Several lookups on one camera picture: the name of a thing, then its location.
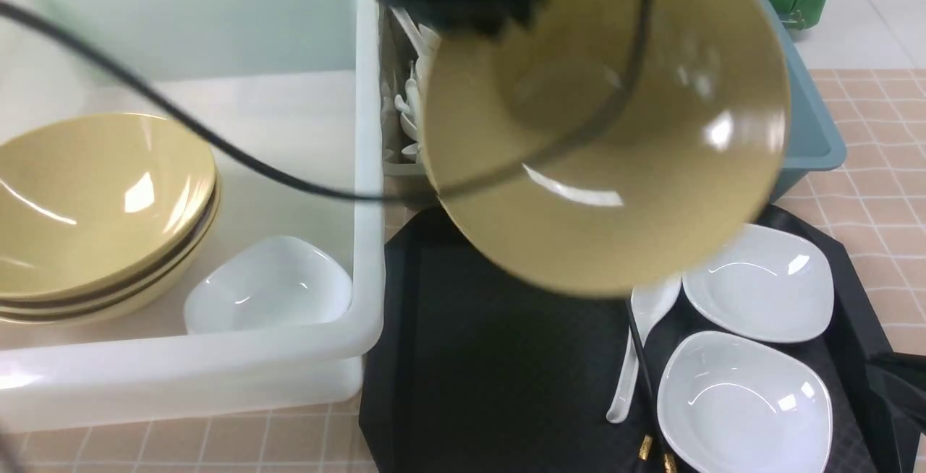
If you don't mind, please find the white soup spoon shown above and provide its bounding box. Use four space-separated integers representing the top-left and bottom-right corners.
606 274 681 424

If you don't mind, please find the tan noodle bowl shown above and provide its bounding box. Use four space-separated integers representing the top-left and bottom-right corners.
419 0 791 297

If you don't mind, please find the white square dish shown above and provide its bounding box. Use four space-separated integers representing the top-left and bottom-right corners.
681 223 836 344
657 331 833 472

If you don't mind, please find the black gold-banded chopstick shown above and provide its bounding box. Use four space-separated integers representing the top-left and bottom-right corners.
626 299 678 472
632 434 655 473

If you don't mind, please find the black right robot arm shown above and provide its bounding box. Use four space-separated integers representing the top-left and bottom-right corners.
866 351 925 435

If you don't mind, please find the top stacked tan bowl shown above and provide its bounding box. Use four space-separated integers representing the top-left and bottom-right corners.
1 113 218 302

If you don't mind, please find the stacked tan bowl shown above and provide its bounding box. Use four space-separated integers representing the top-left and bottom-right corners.
1 177 223 325
1 113 218 302

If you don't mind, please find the lower stacked tan bowl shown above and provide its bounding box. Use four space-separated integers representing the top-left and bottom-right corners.
1 177 223 325

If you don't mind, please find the brown plastic bin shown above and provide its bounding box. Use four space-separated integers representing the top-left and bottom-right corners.
379 7 436 203

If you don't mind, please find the black serving tray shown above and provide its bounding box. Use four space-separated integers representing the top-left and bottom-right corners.
358 204 920 472

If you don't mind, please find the pile of white spoons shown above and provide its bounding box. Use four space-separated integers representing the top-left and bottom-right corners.
391 8 441 164

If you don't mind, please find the white dish in tub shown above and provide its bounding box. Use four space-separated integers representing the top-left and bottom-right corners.
183 236 353 335

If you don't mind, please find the blue plastic bin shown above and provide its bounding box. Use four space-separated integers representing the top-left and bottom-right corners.
755 0 847 203

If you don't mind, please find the black cable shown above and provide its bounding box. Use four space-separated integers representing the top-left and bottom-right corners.
0 0 653 203

